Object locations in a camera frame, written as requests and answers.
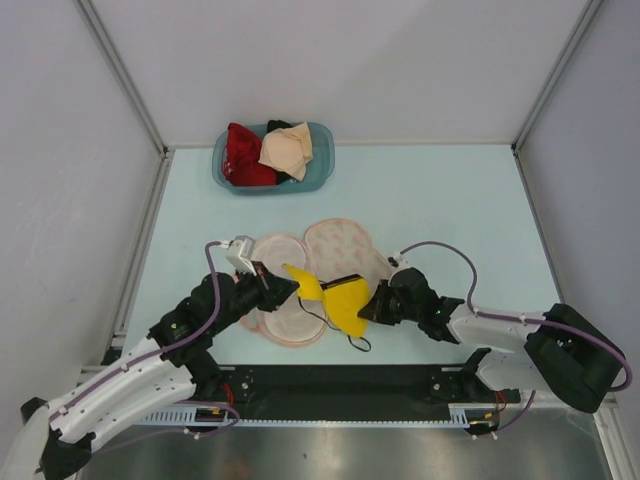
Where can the black garment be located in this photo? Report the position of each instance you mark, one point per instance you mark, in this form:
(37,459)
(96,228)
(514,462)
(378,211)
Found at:
(273,125)

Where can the yellow black bra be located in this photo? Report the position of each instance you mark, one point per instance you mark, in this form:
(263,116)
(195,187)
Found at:
(336,303)

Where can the red garment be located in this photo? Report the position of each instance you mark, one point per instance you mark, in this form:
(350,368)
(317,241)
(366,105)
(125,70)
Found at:
(241,166)

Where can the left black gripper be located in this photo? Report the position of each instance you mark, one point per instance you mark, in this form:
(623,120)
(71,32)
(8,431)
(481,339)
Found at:
(273,289)

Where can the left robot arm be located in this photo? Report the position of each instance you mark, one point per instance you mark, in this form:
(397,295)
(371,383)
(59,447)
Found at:
(170,364)

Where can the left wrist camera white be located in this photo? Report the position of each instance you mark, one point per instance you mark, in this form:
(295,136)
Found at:
(239,254)

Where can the left aluminium frame post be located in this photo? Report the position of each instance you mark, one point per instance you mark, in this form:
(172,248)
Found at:
(97,28)

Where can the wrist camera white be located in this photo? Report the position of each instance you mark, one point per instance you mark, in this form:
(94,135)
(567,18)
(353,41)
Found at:
(239,254)
(398,262)

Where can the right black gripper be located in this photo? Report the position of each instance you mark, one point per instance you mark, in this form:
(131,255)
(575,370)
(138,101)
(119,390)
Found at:
(375,308)

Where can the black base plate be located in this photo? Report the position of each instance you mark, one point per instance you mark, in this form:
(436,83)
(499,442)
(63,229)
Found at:
(346,392)

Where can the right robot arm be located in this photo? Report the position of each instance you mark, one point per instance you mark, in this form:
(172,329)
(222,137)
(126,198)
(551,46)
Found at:
(556,351)

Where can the teal plastic basket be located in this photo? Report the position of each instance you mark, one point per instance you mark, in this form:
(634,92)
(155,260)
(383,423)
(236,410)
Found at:
(318,170)

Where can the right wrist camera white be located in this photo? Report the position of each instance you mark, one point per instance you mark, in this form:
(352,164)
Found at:
(398,262)

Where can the beige bra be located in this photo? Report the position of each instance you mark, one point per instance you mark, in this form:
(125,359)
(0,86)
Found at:
(288,150)

